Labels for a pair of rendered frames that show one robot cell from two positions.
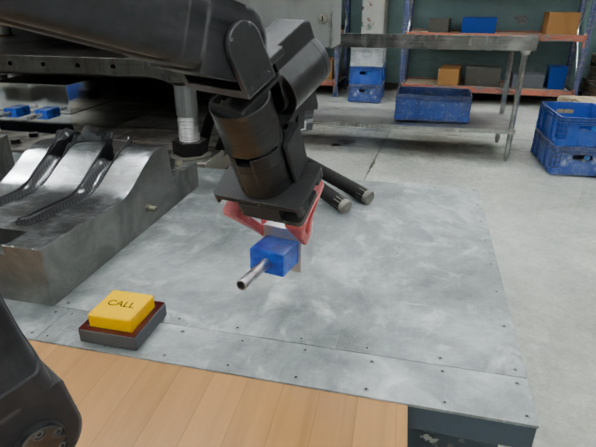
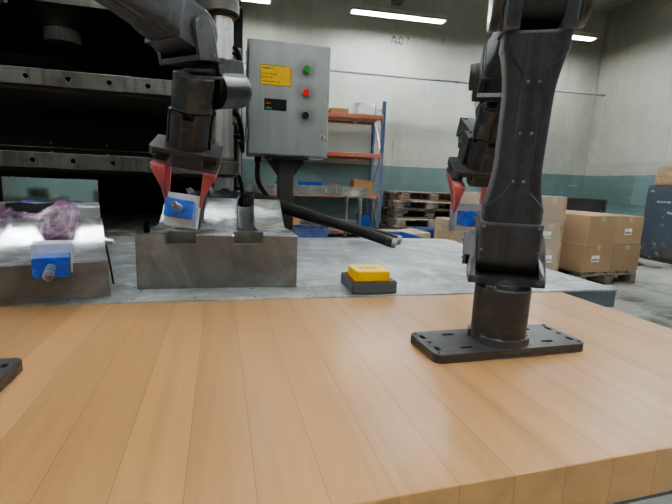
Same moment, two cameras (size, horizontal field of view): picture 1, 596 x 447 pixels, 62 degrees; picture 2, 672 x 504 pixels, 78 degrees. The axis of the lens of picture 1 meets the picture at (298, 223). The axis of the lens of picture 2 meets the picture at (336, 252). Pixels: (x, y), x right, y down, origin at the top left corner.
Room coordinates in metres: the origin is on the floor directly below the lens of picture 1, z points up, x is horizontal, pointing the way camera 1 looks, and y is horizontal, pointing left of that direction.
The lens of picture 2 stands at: (-0.08, 0.61, 0.99)
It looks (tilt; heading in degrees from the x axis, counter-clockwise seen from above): 10 degrees down; 333
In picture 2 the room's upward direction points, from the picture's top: 2 degrees clockwise
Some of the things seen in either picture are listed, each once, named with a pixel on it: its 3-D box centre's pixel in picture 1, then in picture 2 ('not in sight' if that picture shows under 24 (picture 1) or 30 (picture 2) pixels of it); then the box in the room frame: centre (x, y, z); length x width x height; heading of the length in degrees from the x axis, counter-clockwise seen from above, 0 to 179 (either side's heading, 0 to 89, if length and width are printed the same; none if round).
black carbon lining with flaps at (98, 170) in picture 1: (59, 168); (218, 208); (0.85, 0.43, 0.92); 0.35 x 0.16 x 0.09; 166
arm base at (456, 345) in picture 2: not in sight; (499, 314); (0.25, 0.22, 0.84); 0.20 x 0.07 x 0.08; 79
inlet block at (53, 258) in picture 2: not in sight; (51, 266); (0.59, 0.70, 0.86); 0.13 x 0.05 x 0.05; 4
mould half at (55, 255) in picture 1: (75, 192); (223, 230); (0.86, 0.41, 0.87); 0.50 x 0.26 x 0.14; 166
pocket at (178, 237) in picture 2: not in sight; (182, 243); (0.65, 0.53, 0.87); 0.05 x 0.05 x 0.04; 76
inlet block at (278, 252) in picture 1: (270, 259); (473, 218); (0.49, 0.03, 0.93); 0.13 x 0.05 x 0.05; 156
